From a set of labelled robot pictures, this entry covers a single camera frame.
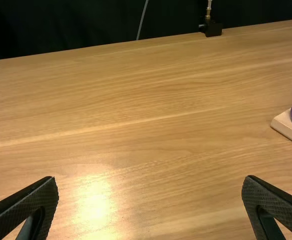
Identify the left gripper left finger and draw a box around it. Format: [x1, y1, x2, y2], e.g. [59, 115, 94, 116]
[0, 176, 59, 240]

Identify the black clamp stand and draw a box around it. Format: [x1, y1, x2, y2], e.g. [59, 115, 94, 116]
[198, 0, 223, 38]

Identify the wooden peg base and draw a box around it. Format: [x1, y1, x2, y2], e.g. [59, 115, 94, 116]
[270, 109, 292, 151]

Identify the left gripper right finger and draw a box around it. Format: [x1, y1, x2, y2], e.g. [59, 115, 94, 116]
[241, 175, 292, 240]

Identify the grey cable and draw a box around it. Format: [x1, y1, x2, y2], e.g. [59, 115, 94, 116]
[135, 0, 150, 41]

